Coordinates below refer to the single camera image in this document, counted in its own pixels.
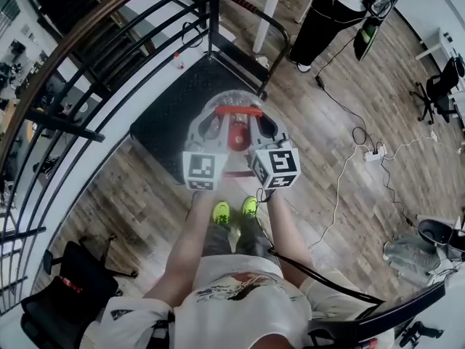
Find person's left forearm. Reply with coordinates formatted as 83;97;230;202
142;190;216;305

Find black chair with armrest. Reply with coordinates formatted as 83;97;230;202
267;247;448;349

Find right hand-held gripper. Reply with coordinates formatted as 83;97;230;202
248;113;302;190

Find black round device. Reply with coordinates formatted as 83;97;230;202
416;216;465;262

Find person's white printed shirt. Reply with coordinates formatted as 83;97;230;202
97;254;397;349

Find long white cable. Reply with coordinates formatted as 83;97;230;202
307;135;439;251

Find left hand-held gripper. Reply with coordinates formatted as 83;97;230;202
182;111;228;193

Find grey crumpled cloth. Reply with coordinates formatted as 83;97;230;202
382;233;442;273

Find person's neon green shoe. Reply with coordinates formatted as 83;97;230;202
211;201;232;225
241;196;259;220

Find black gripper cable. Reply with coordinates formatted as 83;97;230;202
255;188;279;256

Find person's neon green left shoe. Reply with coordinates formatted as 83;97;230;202
211;201;232;225

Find person's neon green right shoe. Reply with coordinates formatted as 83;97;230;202
241;196;259;220

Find wooden table with white legs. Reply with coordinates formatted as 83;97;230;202
251;0;325;55

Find black railing with wooden handrail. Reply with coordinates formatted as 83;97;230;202
0;0;238;316

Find person's dark shorts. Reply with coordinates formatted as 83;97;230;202
202;215;278;258

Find wooden floor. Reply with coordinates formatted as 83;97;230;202
31;0;465;305

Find black mesh office chair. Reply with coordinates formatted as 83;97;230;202
20;233;140;349

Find white desk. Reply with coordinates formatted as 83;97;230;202
415;27;465;100

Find long black cable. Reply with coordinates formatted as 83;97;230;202
314;27;417;228

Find black screen device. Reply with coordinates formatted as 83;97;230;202
353;15;383;63

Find white power strip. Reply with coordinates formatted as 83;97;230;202
363;150;388;164

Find person's right forearm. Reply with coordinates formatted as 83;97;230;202
266;190;318;292

